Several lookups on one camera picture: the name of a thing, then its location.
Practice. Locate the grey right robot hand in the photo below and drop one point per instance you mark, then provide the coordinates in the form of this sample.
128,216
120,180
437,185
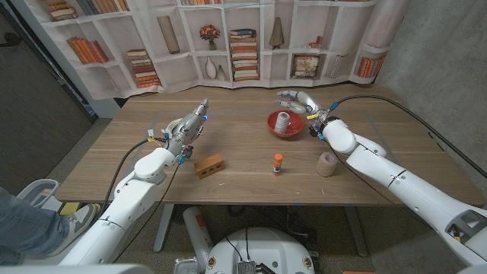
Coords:
308,102

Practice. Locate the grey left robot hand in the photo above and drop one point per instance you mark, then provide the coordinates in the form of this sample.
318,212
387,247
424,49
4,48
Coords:
186,129

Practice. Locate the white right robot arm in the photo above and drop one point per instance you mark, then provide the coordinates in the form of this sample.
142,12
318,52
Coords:
411,190

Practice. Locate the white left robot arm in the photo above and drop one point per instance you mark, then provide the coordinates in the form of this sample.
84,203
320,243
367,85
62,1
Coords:
129,201

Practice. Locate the red bowl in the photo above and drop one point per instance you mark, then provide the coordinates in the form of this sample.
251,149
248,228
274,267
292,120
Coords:
296,123

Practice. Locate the wooden brick block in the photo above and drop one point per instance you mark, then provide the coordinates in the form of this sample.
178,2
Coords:
209,166

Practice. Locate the orange capped glue stick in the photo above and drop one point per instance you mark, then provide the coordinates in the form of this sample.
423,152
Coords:
277,163

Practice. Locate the tan twine roll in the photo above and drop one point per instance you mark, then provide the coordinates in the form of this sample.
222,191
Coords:
326,165

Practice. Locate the printed bookshelf backdrop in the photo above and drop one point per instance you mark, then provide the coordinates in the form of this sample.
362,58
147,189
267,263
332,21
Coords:
251,23

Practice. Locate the grey table leg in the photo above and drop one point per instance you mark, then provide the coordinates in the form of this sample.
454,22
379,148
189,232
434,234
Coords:
355,232
163,228

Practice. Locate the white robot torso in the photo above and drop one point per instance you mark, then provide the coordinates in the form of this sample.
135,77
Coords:
262,247

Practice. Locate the white grey sneaker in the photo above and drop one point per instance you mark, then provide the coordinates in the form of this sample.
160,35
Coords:
78,220

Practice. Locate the white plastic bin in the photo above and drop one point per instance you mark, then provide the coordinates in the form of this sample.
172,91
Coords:
34,188

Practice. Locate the person's leg in jeans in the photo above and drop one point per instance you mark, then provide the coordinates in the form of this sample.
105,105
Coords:
26,228

